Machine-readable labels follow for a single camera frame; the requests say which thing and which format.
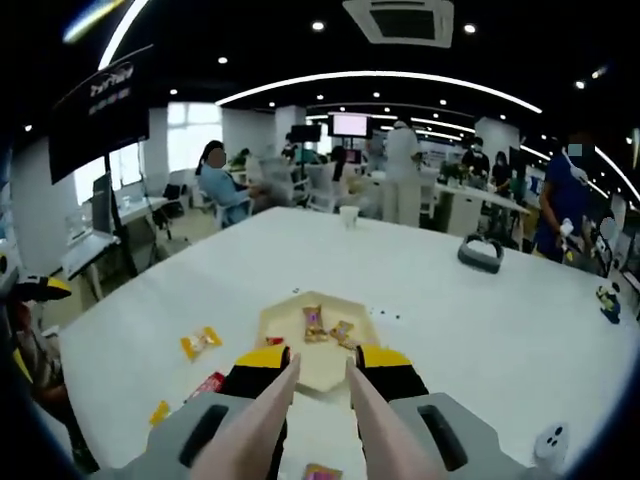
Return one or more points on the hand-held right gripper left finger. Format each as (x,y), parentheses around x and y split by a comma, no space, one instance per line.
(250,380)

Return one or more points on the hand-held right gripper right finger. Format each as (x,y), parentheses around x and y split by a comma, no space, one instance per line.
(400,380)

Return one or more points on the red snack bar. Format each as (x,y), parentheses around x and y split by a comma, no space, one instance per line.
(212,384)

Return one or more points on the beige food tongs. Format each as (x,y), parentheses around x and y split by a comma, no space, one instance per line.
(240,440)

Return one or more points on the yellow snack bag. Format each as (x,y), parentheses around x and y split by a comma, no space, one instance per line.
(160,412)
(201,343)

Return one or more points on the cream hexagonal container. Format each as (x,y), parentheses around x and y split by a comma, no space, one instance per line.
(322,367)

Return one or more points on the brown snack packet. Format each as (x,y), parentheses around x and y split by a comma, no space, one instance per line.
(315,325)

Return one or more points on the purple snack packet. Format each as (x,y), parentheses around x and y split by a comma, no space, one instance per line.
(323,471)

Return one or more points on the white office desk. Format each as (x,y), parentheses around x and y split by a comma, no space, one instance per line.
(85,252)

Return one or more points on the dark desktop monitor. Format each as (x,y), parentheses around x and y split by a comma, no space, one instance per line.
(102,202)

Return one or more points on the black display stand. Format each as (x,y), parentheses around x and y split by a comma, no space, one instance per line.
(120,215)

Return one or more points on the grey headset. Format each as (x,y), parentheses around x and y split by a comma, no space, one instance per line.
(480,254)

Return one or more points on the white handheld controller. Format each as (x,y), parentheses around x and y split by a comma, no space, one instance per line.
(550,442)

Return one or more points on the white paper cup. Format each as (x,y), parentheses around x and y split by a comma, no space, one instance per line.
(348,216)

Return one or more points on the large display screen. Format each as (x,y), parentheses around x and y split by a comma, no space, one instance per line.
(100,130)

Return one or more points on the long white table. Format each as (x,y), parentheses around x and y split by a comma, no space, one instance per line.
(470,205)

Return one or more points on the white mesh office chair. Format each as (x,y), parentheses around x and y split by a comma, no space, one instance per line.
(277,175)
(320,185)

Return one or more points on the green potted plant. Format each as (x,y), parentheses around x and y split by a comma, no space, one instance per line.
(452,171)

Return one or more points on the yellow blue toy figure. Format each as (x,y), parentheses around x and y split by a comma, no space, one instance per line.
(610,300)

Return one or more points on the black monitor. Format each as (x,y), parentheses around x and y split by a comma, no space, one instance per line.
(305,133)

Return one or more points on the small display screen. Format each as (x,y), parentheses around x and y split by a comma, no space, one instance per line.
(350,125)

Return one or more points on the long ceiling light strip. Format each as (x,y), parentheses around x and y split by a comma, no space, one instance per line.
(118,32)

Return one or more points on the curved ceiling light strip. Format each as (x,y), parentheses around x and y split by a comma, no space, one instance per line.
(380,75)

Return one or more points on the ceiling air vent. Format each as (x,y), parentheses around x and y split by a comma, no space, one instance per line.
(400,21)

